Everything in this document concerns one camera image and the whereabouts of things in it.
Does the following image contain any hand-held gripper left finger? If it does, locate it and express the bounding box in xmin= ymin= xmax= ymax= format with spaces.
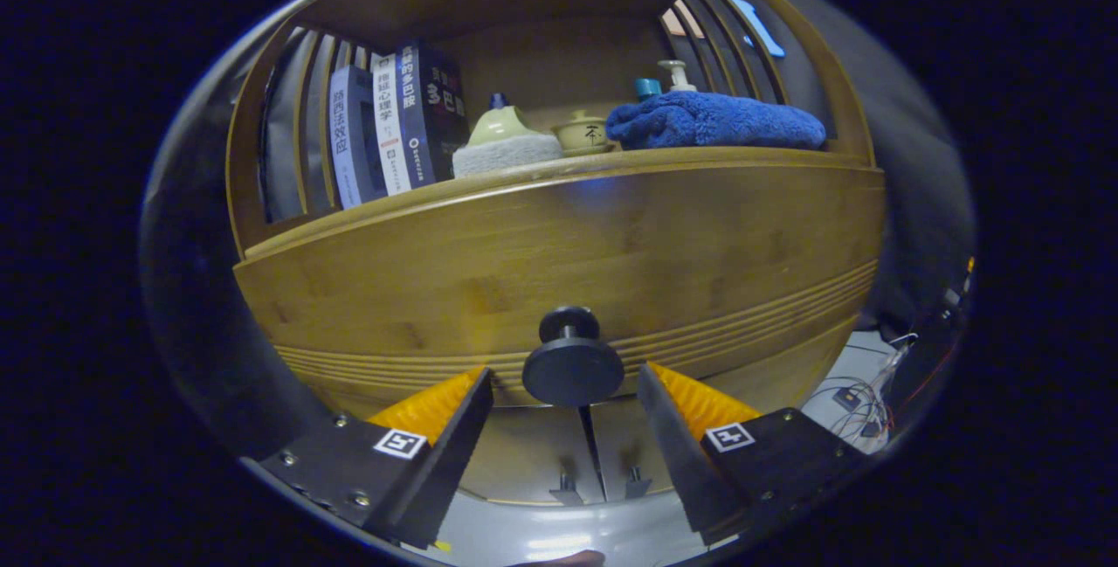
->
xmin=258 ymin=366 xmax=495 ymax=552

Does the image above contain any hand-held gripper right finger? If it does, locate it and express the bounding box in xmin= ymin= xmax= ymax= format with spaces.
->
xmin=636 ymin=363 xmax=881 ymax=549

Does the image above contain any wooden drawer with black knob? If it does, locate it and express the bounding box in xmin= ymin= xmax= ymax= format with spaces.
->
xmin=234 ymin=163 xmax=887 ymax=411

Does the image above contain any pale green scrubbing brush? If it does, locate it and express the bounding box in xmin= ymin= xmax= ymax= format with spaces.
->
xmin=452 ymin=104 xmax=564 ymax=180

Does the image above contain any wooden cabinet door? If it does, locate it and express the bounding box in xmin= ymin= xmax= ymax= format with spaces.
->
xmin=583 ymin=314 xmax=861 ymax=502
xmin=476 ymin=405 xmax=605 ymax=505

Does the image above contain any wooden countertop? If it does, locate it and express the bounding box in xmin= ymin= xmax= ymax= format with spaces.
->
xmin=245 ymin=146 xmax=874 ymax=260

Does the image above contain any wooden cabinet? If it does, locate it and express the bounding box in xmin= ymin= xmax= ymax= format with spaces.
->
xmin=225 ymin=0 xmax=887 ymax=505

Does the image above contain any black equipment case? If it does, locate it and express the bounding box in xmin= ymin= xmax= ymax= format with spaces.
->
xmin=882 ymin=257 xmax=975 ymax=393

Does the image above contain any light blue book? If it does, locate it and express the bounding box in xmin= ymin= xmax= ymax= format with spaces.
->
xmin=328 ymin=66 xmax=388 ymax=210

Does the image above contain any beige lidded teacup with saucer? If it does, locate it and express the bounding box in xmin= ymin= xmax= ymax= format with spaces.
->
xmin=550 ymin=110 xmax=615 ymax=157

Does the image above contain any white spine book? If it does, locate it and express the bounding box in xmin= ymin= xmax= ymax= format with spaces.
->
xmin=371 ymin=54 xmax=411 ymax=197

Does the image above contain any blue folded towel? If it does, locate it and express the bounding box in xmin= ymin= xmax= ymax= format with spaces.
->
xmin=605 ymin=92 xmax=827 ymax=151

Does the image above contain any dark navy book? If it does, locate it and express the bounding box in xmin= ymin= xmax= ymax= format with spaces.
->
xmin=395 ymin=43 xmax=471 ymax=188

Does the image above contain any white pump bottle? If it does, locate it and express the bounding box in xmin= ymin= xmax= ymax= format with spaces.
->
xmin=657 ymin=59 xmax=698 ymax=94

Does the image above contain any tangle of floor cables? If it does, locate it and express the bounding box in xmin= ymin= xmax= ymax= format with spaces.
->
xmin=804 ymin=331 xmax=918 ymax=454

